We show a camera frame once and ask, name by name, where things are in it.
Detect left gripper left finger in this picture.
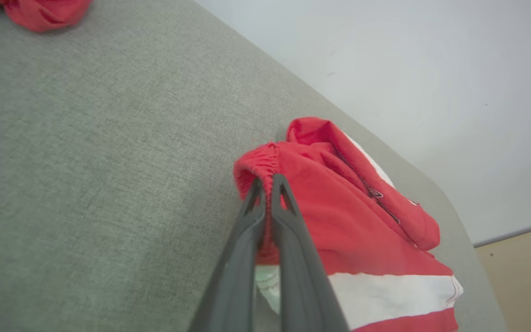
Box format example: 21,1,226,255
187,178,266,332

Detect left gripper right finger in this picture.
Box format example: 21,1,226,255
271,173,350,332

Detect red shorts with white stripe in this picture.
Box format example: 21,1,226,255
232,117,464,332

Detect red and white shirt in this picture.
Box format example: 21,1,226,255
0,0,93,33

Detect wall baseboard strip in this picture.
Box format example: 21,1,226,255
473,219,531,248

